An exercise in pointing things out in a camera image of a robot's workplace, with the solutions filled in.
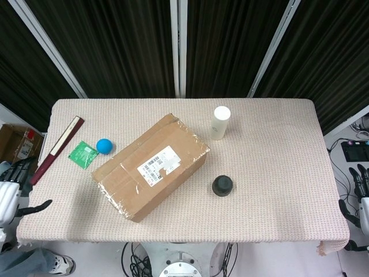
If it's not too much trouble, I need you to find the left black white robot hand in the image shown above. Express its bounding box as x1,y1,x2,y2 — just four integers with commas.
0,157,53,228

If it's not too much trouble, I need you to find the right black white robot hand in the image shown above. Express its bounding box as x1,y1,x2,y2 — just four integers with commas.
338,163,369,229

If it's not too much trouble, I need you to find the brown cardboard shipping box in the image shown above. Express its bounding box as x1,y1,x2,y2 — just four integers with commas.
91,113,211,223

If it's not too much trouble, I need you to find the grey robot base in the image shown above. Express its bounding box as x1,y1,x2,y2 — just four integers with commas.
142,242,226,277

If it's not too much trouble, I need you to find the brown cardboard floor box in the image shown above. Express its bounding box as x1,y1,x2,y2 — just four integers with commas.
0,123,44,164

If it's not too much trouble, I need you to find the black round lid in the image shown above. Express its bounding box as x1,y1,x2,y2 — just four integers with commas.
212,175,235,197

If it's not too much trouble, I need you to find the black caster wheel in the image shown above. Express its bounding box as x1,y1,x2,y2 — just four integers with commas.
344,239,364,252

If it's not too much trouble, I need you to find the black flat floor device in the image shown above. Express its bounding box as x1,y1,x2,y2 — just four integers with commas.
341,140,369,163

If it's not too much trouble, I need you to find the blue jeans leg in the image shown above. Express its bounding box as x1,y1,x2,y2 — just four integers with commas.
0,248,56,277

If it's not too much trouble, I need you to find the red cream folding fan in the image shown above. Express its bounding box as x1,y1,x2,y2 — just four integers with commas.
31,115,86,186

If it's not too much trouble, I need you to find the white black sneaker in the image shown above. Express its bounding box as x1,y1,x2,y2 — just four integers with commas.
48,254,77,275

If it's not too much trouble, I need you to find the green foil packet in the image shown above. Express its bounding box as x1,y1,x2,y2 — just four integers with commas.
67,140,99,170

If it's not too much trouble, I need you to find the blue ball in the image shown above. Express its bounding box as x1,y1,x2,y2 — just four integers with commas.
96,138,114,155

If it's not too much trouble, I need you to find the beige woven tablecloth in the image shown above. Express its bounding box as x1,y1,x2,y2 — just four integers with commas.
16,98,351,256

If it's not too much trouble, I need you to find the white cylindrical bottle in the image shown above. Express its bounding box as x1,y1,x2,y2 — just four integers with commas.
210,106,232,141

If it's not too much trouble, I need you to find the black pleated curtain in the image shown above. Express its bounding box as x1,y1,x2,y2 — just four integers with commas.
0,0,369,136

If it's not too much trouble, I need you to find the black floor cable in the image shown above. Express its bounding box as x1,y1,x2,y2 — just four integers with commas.
327,137,352,209

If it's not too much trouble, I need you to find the white frame post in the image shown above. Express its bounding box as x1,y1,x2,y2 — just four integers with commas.
247,0,301,98
7,0,88,99
322,104,369,136
170,0,188,98

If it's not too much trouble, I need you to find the black coiled cable bundle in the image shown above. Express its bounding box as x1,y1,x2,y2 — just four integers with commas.
121,242,154,277

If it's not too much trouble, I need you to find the black hanging cable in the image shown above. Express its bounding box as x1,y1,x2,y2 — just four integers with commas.
221,242,239,277

